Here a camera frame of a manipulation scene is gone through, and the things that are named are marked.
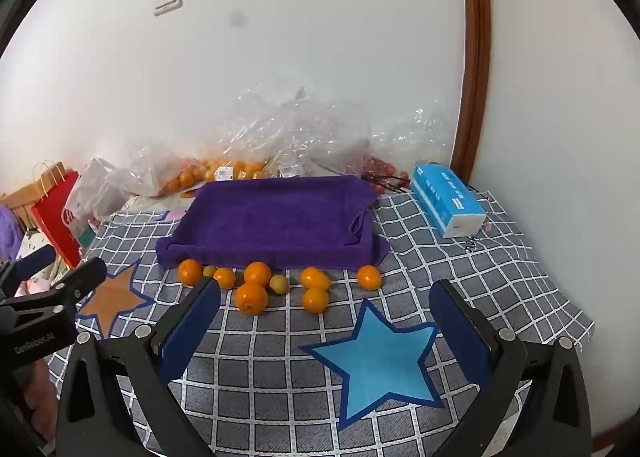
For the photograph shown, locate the brown wooden door frame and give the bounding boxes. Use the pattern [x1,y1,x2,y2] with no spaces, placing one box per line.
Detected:
[447,0,493,172]

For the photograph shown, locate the person's left hand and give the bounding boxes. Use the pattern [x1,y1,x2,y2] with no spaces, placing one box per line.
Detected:
[12,362,58,438]

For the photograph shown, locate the purple cloth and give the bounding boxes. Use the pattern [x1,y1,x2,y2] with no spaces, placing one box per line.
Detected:
[0,204,26,263]

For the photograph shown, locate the purple towel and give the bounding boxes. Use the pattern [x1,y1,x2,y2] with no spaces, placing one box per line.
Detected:
[155,176,391,270]

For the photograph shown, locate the clear bag of cherry tomatoes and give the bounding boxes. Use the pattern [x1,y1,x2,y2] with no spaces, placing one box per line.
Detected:
[360,102,453,195]

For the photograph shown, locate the light wooden frame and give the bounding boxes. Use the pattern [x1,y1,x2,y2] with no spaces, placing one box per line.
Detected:
[0,182,56,218]

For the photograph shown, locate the grey checked star blanket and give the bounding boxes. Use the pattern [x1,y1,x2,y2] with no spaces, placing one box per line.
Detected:
[45,187,596,457]

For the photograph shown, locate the clear bag of oranges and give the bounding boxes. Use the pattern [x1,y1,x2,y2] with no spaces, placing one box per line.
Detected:
[107,142,221,200]
[210,87,371,182]

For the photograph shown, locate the white plastic bag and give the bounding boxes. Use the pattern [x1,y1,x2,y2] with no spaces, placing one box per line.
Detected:
[62,157,131,248]

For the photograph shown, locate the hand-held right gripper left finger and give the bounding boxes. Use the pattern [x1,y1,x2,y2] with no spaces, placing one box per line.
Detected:
[55,277,223,457]

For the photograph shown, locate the red paper bag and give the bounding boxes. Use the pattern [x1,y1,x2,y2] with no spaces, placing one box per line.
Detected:
[31,162,83,270]

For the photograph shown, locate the oval orange kumquat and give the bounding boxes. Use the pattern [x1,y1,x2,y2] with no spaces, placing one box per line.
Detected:
[300,266,332,291]

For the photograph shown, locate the large orange mandarin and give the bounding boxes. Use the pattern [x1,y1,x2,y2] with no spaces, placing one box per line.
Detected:
[235,282,270,315]

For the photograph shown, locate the blue tissue pack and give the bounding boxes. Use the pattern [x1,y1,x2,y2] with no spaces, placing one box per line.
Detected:
[410,163,488,239]

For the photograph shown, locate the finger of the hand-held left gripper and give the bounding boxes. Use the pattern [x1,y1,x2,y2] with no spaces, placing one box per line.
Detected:
[0,243,57,288]
[0,257,108,324]

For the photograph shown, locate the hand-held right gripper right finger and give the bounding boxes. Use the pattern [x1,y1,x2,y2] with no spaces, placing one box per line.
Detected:
[429,279,593,457]

